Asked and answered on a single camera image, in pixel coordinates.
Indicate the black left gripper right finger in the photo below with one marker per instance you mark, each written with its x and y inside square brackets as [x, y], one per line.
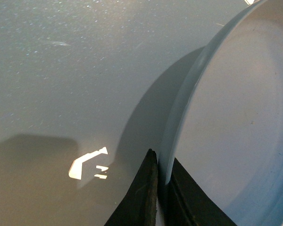
[187, 203]

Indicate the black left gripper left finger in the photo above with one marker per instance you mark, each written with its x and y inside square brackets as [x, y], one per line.
[138, 207]

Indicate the light blue round plate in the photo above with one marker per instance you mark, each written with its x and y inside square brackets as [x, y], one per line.
[226, 123]

